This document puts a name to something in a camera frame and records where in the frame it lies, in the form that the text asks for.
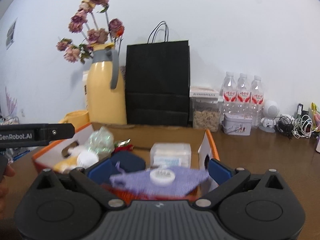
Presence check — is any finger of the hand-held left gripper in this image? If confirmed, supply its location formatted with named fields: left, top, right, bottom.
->
left=49, top=122, right=75, bottom=140

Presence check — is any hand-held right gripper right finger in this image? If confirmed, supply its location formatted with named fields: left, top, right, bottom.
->
left=190, top=159, right=284, bottom=210

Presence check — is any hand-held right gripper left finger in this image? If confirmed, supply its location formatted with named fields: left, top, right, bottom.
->
left=32, top=158, right=132, bottom=210

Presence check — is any white round scrubber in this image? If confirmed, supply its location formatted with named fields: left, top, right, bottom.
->
left=77, top=151, right=99, bottom=169

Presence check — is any iridescent plastic bag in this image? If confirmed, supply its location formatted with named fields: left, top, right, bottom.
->
left=84, top=127, right=114, bottom=155

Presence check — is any navy blue pouch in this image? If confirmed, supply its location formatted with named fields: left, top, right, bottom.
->
left=111, top=151, right=146, bottom=173

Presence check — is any red fabric flower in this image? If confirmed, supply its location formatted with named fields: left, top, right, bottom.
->
left=112, top=139, right=134, bottom=153

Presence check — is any purple face mask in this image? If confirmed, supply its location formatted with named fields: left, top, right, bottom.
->
left=109, top=161, right=210, bottom=197

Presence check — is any white and yellow plush toy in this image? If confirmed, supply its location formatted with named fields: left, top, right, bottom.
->
left=54, top=146, right=83, bottom=174

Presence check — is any clear cotton pad pack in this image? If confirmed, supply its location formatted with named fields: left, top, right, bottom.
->
left=149, top=142, right=192, bottom=169

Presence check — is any red pumpkin print cardboard box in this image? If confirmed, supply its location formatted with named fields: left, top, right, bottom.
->
left=32, top=122, right=220, bottom=202

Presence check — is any person's left hand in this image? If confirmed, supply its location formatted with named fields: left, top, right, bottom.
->
left=0, top=165, right=16, bottom=205

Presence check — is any yellow mug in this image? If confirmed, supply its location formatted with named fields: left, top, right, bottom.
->
left=59, top=110, right=90, bottom=124

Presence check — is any printed tin box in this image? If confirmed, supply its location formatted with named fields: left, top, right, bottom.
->
left=221, top=112, right=253, bottom=136

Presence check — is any clear nut container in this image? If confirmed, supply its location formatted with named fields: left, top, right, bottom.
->
left=191, top=95, right=224, bottom=132

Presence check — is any yellow thermos jug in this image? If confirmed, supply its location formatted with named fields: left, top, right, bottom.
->
left=86, top=43, right=127, bottom=125

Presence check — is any white robot shaped speaker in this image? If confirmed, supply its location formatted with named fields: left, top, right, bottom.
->
left=259, top=100, right=279, bottom=133

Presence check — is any flat white packet box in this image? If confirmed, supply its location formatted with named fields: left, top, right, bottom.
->
left=189, top=86, right=218, bottom=98

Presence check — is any dried pink rose bouquet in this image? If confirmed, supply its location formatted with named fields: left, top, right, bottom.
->
left=55, top=0, right=125, bottom=64

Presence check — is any black paper bag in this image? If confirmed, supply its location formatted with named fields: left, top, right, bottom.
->
left=125, top=21, right=190, bottom=127

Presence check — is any colourful snack packet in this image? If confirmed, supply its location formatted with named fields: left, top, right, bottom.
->
left=310, top=102, right=320, bottom=130

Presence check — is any purple wall sticker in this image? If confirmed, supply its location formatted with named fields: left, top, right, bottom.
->
left=4, top=86, right=18, bottom=117

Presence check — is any white cable bundle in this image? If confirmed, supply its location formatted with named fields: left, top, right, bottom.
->
left=292, top=114, right=319, bottom=139

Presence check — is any wall picture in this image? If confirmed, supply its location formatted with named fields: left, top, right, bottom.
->
left=5, top=17, right=18, bottom=50

